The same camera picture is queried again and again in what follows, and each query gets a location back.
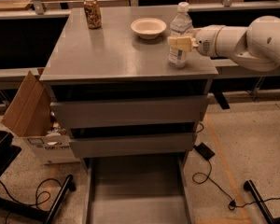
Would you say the black cable left floor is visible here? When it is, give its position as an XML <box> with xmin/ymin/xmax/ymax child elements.
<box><xmin>0</xmin><ymin>177</ymin><xmax>63</xmax><ymax>208</ymax></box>

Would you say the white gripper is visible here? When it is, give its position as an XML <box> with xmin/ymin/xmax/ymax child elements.
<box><xmin>167</xmin><ymin>25</ymin><xmax>223</xmax><ymax>58</ymax></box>

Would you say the open cardboard box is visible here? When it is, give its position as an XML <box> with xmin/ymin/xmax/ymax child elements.
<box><xmin>2</xmin><ymin>72</ymin><xmax>78</xmax><ymax>164</ymax></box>

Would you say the black stand leg left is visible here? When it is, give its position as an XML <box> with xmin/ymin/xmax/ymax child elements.
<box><xmin>0</xmin><ymin>175</ymin><xmax>76</xmax><ymax>224</ymax></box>

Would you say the grey open bottom drawer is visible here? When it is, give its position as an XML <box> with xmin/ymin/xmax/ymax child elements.
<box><xmin>82</xmin><ymin>153</ymin><xmax>193</xmax><ymax>224</ymax></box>

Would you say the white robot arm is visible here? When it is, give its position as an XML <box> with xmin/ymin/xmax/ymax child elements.
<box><xmin>167</xmin><ymin>16</ymin><xmax>280</xmax><ymax>72</ymax></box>

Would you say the black stand leg right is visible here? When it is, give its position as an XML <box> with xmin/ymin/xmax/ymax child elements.
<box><xmin>244</xmin><ymin>180</ymin><xmax>280</xmax><ymax>224</ymax></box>

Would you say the gold patterned drink can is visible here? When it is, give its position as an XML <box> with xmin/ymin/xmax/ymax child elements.
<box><xmin>84</xmin><ymin>0</ymin><xmax>102</xmax><ymax>29</ymax></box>

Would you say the white paper bowl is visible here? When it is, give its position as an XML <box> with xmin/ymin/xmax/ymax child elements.
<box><xmin>131</xmin><ymin>18</ymin><xmax>167</xmax><ymax>40</ymax></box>

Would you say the black power adapter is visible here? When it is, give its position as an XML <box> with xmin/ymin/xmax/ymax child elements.
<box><xmin>194</xmin><ymin>143</ymin><xmax>215</xmax><ymax>161</ymax></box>

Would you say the black cable floor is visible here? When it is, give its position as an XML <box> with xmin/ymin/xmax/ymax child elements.
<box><xmin>0</xmin><ymin>177</ymin><xmax>63</xmax><ymax>208</ymax></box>
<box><xmin>191</xmin><ymin>159</ymin><xmax>280</xmax><ymax>212</ymax></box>

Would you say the black stand leg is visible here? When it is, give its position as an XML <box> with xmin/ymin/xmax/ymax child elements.
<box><xmin>244</xmin><ymin>180</ymin><xmax>280</xmax><ymax>224</ymax></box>
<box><xmin>0</xmin><ymin>175</ymin><xmax>76</xmax><ymax>224</ymax></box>

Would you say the grey middle drawer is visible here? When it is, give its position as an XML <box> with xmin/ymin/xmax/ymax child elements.
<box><xmin>69</xmin><ymin>133</ymin><xmax>196</xmax><ymax>158</ymax></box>

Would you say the grey drawer cabinet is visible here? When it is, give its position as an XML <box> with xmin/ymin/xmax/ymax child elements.
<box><xmin>39</xmin><ymin>5</ymin><xmax>219</xmax><ymax>224</ymax></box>

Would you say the grey top drawer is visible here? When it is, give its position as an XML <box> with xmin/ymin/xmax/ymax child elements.
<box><xmin>50</xmin><ymin>96</ymin><xmax>208</xmax><ymax>128</ymax></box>

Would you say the clear plastic water bottle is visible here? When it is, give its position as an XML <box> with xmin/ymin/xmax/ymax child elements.
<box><xmin>168</xmin><ymin>2</ymin><xmax>193</xmax><ymax>68</ymax></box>

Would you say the black cable right floor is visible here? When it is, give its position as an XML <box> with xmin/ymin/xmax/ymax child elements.
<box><xmin>191</xmin><ymin>159</ymin><xmax>280</xmax><ymax>212</ymax></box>

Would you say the black bin left edge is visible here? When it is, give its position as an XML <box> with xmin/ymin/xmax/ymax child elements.
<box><xmin>0</xmin><ymin>131</ymin><xmax>21</xmax><ymax>176</ymax></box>

